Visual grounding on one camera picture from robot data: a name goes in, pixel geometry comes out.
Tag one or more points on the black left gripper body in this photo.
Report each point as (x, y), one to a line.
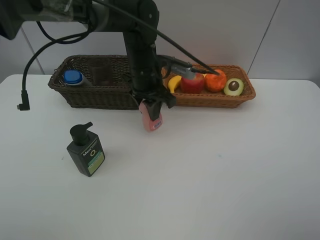
(146, 84)

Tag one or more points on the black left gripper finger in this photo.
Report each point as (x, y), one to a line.
(154, 109)

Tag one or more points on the small pink lotion bottle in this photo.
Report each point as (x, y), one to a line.
(149, 125)

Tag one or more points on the yellow banana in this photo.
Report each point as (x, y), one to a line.
(174, 83)

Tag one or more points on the translucent pink plastic cup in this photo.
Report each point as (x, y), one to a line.
(100, 73)

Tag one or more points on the red apple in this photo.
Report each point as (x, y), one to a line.
(193, 86)

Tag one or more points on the orange mandarin fruit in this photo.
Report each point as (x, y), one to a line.
(215, 83)

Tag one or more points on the white shampoo bottle blue cap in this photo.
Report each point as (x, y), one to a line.
(75, 78)

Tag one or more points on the dark green pump bottle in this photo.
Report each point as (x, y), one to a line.
(85, 149)

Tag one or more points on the halved avocado with pit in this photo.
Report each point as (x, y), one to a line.
(234, 87)

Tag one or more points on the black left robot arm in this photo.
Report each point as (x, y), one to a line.
(137, 20)

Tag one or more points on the dark brown wicker basket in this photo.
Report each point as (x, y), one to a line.
(115, 96)

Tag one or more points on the light brown wicker basket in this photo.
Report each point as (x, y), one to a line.
(219, 99)

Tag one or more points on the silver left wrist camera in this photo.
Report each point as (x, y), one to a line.
(176, 66)

